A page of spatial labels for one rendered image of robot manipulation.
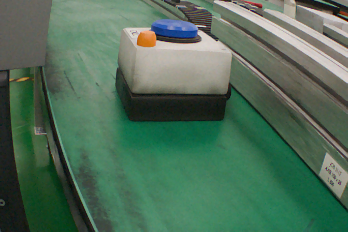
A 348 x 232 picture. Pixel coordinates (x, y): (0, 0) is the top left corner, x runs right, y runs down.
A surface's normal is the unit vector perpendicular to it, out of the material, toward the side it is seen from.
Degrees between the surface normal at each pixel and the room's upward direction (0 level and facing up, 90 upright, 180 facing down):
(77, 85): 0
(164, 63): 90
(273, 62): 90
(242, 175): 0
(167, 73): 90
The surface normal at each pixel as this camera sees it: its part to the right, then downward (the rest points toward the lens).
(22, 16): 0.42, 0.36
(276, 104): -0.96, 0.00
